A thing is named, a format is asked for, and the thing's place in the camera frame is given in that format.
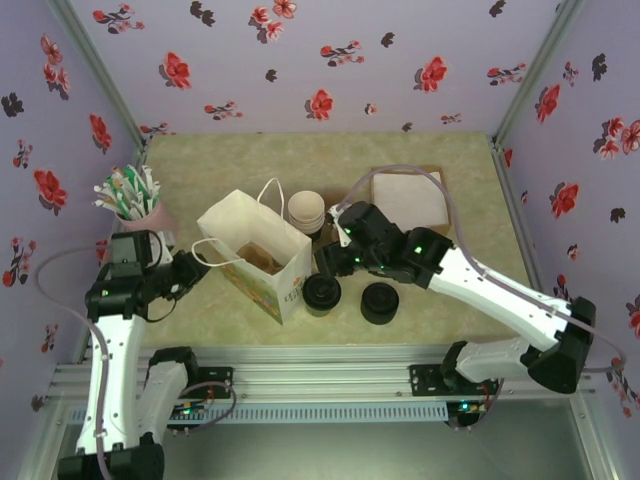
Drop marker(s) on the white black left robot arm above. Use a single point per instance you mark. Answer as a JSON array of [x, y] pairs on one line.
[[112, 375]]

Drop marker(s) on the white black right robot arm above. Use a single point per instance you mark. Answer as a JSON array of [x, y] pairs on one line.
[[500, 300]]

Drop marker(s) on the brown cardboard napkin tray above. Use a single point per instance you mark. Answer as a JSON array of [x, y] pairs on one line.
[[449, 226]]

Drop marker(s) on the stack of white paper cups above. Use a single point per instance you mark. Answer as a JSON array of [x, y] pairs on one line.
[[308, 225]]

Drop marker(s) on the black controller board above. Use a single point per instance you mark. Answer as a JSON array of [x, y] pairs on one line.
[[192, 414], [467, 410]]

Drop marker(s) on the aluminium front frame rail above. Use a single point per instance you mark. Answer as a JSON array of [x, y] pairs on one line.
[[320, 375]]

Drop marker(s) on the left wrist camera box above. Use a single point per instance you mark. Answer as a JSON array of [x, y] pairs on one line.
[[162, 250]]

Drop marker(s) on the green wrapped straw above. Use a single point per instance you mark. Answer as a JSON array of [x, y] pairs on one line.
[[134, 186], [120, 189]]

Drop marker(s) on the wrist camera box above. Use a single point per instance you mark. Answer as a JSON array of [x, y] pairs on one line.
[[340, 220], [162, 250]]

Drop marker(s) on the white napkin stack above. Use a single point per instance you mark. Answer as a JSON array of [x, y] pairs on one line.
[[410, 195]]

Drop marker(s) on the white paper carrier bag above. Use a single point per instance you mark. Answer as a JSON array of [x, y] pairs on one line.
[[280, 260]]

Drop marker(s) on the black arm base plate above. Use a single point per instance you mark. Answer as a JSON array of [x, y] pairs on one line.
[[220, 382], [425, 380]]

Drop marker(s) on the aluminium corner post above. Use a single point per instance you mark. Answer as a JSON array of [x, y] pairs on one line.
[[95, 65], [537, 65]]

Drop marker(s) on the pink straw holder cup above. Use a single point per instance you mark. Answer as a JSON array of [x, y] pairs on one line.
[[160, 220]]

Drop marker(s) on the stack of black cup lids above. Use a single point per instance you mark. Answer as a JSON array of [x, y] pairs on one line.
[[380, 300]]

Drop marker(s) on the black plastic cup lid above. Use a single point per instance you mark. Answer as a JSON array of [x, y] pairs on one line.
[[320, 292]]

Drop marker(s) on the white wrapped straw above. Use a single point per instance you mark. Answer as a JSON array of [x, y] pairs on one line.
[[155, 192], [106, 206], [107, 196], [148, 185]]

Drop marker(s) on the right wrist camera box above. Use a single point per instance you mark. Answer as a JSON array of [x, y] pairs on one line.
[[340, 220]]

